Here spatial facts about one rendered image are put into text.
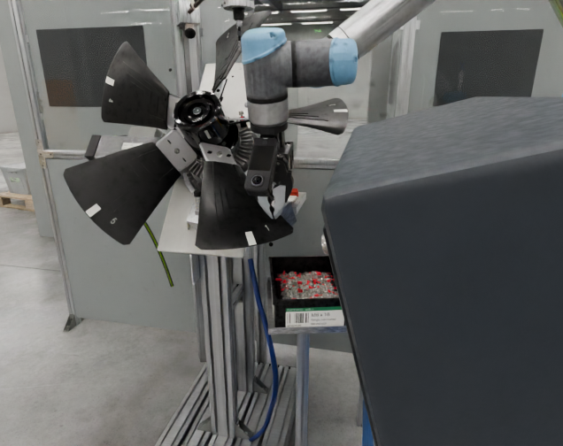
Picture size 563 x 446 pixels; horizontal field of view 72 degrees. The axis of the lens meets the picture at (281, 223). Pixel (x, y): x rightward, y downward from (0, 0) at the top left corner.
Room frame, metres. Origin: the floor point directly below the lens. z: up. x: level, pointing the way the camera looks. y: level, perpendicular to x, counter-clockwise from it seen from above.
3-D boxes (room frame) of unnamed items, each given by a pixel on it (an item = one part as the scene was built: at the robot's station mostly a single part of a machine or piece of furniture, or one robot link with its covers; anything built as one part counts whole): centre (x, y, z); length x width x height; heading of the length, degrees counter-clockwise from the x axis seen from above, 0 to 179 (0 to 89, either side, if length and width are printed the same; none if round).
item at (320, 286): (0.77, -0.06, 0.83); 0.19 x 0.14 x 0.04; 4
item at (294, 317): (0.77, -0.06, 0.85); 0.22 x 0.17 x 0.07; 4
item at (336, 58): (0.73, -0.07, 1.31); 0.11 x 0.11 x 0.08; 89
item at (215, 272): (1.11, 0.21, 0.46); 0.09 x 0.05 x 0.91; 78
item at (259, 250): (1.54, 0.09, 0.42); 0.04 x 0.04 x 0.83; 78
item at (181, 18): (1.56, 0.34, 1.53); 0.10 x 0.07 x 0.09; 23
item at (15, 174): (4.72, 3.03, 0.31); 0.60 x 0.42 x 0.33; 159
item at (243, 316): (1.34, 0.16, 0.58); 0.09 x 0.05 x 1.15; 78
